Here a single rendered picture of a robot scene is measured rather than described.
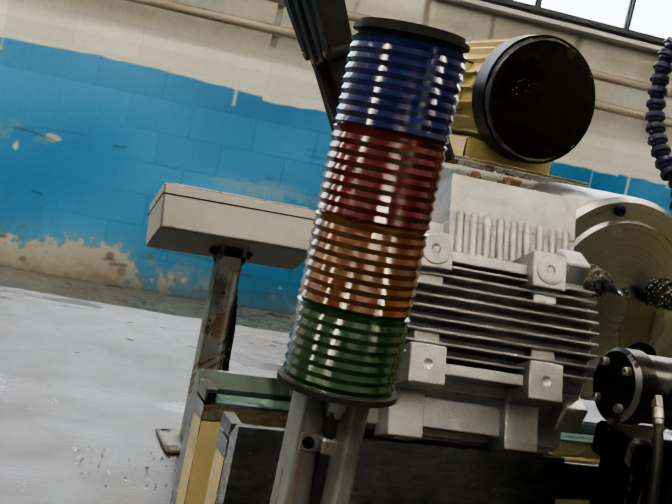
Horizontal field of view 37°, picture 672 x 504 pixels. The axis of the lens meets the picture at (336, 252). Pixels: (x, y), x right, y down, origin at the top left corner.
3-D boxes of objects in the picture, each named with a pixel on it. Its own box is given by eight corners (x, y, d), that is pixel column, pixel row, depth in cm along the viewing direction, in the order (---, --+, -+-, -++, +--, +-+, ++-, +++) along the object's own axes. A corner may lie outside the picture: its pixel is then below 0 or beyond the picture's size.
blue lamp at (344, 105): (419, 141, 55) (437, 59, 54) (469, 149, 49) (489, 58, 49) (317, 118, 53) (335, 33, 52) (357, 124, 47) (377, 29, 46)
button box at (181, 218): (294, 271, 113) (296, 227, 115) (317, 253, 107) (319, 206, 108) (144, 247, 107) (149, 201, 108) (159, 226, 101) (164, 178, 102)
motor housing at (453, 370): (490, 464, 95) (499, 272, 101) (600, 453, 78) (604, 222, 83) (289, 439, 90) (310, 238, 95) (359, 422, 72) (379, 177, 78)
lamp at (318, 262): (385, 300, 56) (402, 221, 55) (429, 326, 50) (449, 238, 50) (283, 284, 53) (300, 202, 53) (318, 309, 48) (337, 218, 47)
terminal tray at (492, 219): (517, 300, 96) (520, 229, 98) (576, 276, 86) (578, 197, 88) (401, 280, 92) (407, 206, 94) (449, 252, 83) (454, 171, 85)
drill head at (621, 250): (540, 345, 155) (577, 187, 152) (696, 422, 121) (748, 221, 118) (395, 324, 146) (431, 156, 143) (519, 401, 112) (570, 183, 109)
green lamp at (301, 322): (368, 377, 56) (385, 300, 56) (410, 411, 50) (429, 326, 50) (267, 365, 54) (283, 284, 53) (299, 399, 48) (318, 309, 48)
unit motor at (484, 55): (454, 289, 178) (507, 53, 173) (552, 334, 147) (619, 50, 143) (320, 267, 169) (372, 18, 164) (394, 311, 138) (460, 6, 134)
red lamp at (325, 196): (402, 221, 55) (419, 141, 55) (449, 238, 50) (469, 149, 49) (300, 202, 53) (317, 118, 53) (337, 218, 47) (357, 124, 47)
